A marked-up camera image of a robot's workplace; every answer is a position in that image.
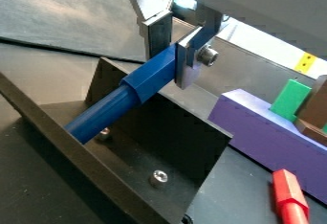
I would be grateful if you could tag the fixture screw near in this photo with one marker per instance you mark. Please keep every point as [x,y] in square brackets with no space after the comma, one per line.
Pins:
[158,178]

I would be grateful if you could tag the black angle fixture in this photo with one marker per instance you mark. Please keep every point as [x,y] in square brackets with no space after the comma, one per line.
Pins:
[157,136]

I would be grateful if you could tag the fixture screw far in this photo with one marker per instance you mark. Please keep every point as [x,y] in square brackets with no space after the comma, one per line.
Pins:
[105,135]

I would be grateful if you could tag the blue peg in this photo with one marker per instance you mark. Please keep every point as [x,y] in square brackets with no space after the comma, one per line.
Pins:
[137,88]

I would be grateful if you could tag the left green block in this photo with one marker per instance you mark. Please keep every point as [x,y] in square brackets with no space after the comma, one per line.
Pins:
[290,99]

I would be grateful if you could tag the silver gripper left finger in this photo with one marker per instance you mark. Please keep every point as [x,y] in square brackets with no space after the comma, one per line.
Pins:
[154,19]

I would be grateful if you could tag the yellow tag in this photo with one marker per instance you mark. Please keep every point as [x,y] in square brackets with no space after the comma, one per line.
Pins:
[305,63]

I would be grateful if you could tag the brown L-shaped bracket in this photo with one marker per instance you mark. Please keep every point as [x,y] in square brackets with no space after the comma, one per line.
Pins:
[312,114]

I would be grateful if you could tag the fixture screw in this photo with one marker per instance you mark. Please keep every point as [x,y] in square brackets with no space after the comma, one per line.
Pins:
[105,135]
[158,178]

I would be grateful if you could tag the right green block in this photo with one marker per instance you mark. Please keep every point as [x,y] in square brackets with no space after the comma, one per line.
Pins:
[325,128]

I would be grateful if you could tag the purple base block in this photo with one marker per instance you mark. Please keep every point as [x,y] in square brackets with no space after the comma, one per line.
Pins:
[270,140]

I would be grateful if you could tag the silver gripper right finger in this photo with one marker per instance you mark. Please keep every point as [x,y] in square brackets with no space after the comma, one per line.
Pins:
[194,50]

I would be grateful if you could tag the green block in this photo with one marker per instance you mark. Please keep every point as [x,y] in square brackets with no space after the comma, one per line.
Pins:
[325,128]
[290,99]

